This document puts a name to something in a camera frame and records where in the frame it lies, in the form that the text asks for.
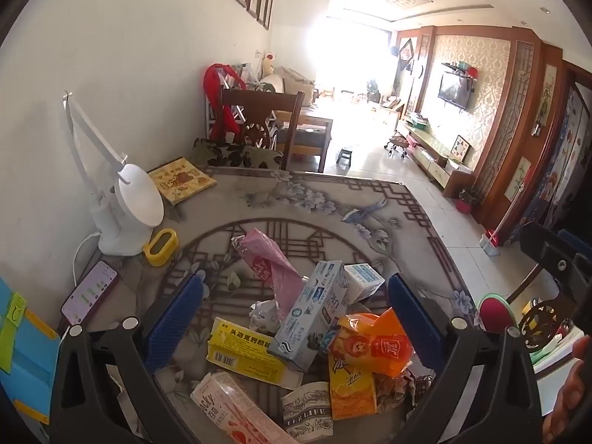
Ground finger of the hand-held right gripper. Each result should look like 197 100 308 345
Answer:
519 222 592 338
557 228 592 260

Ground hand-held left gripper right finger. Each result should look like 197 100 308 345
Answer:
387 274 544 444

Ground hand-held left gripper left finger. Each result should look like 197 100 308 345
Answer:
50 272 204 444

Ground yellow medicine box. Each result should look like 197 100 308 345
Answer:
206 317 303 390

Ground red bin with green rim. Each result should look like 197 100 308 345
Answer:
476 292 512 334

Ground yellow iced tea carton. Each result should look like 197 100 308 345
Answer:
328 354 377 421

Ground person's right hand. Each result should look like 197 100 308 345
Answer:
542 337 592 444

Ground orange plastic wrapper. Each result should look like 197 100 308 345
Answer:
326 307 414 377

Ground small white blue carton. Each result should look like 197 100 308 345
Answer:
343 263 386 303

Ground yellow plastic holder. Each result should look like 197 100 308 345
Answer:
143 229 179 268

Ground printed door curtain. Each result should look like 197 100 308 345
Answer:
504 88 592 241

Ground carved wooden chair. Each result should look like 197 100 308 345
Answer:
506 259 579 357

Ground crumpled brown wrapper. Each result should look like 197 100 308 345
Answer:
374 370 438 414

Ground framed flower painting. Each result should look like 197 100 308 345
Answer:
509 157 532 195
539 64 560 128

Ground crumpled white paper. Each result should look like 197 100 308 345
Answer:
249 300 285 334

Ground smartphone with lit screen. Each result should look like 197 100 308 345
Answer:
60 260 120 326

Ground blue white toothpaste box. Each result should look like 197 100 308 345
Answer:
267 260 350 373

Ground pink snack wrapper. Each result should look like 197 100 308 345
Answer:
231 228 306 322

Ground pink biscuit stick box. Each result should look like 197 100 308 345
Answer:
191 371 301 444

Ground white desk lamp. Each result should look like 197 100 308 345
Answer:
60 91 165 256

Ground floral printed tablecloth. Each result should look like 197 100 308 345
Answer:
60 166 482 444

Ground small framed colourful picture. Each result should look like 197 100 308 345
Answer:
451 135 472 162

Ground yellow picture book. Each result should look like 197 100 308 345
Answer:
147 157 218 206

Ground long television cabinet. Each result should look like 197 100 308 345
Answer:
398 120 475 197

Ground blue folder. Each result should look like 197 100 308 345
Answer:
0 276 62 426

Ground green sticky notes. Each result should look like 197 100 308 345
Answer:
0 292 28 374

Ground floral seat cushion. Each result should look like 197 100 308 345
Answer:
189 138 284 169

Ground rolling stool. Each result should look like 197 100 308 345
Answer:
383 133 410 160

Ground dark wooden dining chair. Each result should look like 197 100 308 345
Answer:
217 89 306 172

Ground red bag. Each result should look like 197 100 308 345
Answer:
204 64 248 142

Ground white handled floor mop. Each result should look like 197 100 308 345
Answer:
478 185 525 256

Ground white power cable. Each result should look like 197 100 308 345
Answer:
65 231 100 334

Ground wall mounted television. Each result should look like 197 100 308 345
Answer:
438 71 473 111

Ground wall shelf with boxes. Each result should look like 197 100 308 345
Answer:
440 60 478 81

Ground wooden frame sofa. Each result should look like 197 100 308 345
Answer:
252 67 334 172

